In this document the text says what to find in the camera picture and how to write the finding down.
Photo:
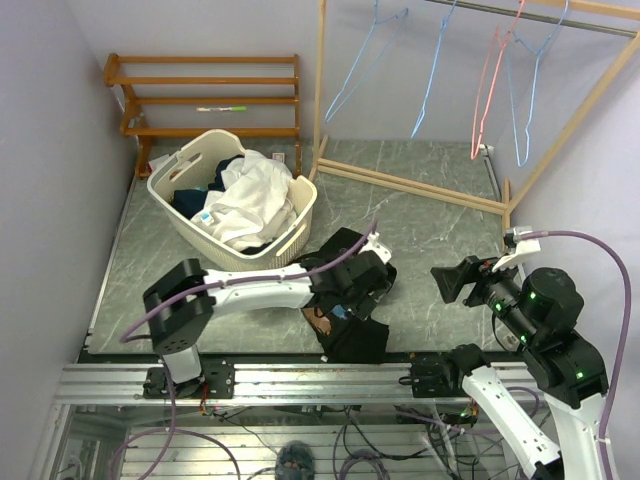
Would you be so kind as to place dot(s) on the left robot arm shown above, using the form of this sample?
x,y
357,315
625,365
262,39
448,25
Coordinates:
x,y
184,300

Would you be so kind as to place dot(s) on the aluminium mounting rail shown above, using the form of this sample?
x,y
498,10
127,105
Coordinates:
x,y
121,385

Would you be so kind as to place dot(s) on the green white pen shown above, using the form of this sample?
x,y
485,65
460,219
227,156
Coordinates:
x,y
238,108

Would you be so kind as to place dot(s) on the blue hanger holding black shirt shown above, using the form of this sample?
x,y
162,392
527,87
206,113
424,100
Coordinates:
x,y
424,105

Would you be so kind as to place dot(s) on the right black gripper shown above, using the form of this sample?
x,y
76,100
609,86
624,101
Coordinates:
x,y
451,279

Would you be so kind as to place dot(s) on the black t shirt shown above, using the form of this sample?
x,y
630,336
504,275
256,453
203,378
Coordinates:
x,y
339,313

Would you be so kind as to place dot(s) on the blue hanger right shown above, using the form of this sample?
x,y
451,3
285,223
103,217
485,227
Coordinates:
x,y
521,131

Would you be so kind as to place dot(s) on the blue hanger far left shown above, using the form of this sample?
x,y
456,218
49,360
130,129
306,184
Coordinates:
x,y
360,71

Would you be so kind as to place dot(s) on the brown wooden shoe rack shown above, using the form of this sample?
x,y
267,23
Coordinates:
x,y
134,124

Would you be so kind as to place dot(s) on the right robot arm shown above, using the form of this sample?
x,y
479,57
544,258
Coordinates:
x,y
542,313

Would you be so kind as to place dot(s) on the white laundry basket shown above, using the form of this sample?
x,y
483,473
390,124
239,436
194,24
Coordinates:
x,y
194,166

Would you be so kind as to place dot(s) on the pink wire hanger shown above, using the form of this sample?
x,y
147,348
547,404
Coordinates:
x,y
488,81

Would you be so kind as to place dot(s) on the white t shirt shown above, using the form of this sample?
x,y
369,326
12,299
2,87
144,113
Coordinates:
x,y
278,203

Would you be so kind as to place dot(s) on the white paper scrap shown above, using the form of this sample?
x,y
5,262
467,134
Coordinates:
x,y
155,163

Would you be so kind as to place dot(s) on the light wooden clothes rack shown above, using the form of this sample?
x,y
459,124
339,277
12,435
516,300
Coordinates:
x,y
426,193

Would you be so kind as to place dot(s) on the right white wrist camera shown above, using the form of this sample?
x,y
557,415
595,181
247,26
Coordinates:
x,y
518,249

